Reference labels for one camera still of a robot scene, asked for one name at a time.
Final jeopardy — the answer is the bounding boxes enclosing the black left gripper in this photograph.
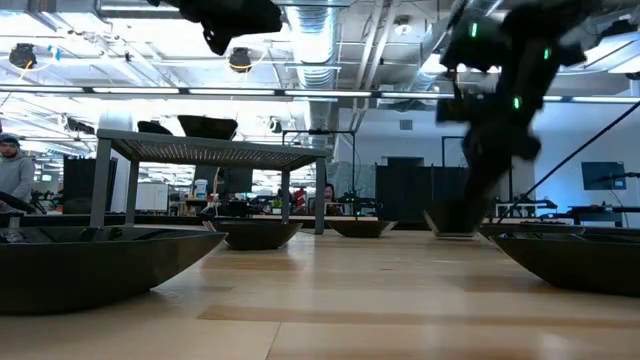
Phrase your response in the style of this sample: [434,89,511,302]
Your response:
[177,0,284,56]

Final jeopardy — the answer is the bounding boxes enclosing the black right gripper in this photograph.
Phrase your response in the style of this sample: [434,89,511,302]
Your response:
[462,117,541,204]

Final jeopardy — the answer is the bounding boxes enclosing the black leaf-shaped mini plate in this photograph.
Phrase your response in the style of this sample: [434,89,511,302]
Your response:
[202,218,304,251]
[478,224,587,240]
[488,231,640,297]
[0,225,229,315]
[327,218,398,239]

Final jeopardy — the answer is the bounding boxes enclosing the black teardrop mini plate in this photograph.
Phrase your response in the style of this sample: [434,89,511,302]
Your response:
[136,120,175,137]

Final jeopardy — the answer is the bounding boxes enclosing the long ceiling light strip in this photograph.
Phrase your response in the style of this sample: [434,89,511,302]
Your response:
[0,85,640,104]

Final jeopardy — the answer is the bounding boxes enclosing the black partition panels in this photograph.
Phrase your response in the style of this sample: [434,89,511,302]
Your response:
[375,157,501,222]

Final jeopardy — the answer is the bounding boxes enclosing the grey perforated metal shelf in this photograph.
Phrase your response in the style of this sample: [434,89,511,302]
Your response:
[91,127,329,236]

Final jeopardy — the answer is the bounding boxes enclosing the dark desk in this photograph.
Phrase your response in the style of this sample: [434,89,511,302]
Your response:
[569,204,640,226]

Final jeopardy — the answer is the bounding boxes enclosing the person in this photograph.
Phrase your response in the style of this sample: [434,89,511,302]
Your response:
[322,183,340,216]
[0,132,36,201]

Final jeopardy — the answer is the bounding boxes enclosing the white cabinet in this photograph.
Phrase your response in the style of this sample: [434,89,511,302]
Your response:
[135,182,170,211]

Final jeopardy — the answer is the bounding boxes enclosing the black cabinet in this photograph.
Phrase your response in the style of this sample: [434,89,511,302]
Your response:
[62,157,119,214]

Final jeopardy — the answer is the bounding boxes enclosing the white frame table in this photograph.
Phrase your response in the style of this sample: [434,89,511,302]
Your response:
[494,199,559,219]

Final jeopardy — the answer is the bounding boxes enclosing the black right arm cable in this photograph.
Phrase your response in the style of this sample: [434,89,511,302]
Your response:
[498,99,640,222]

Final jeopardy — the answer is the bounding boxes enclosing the silver ceiling duct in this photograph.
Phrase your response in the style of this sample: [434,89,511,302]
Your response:
[414,0,469,94]
[284,0,344,134]

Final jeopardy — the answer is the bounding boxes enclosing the dark wall monitor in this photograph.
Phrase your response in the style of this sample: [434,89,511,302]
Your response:
[581,161,627,192]

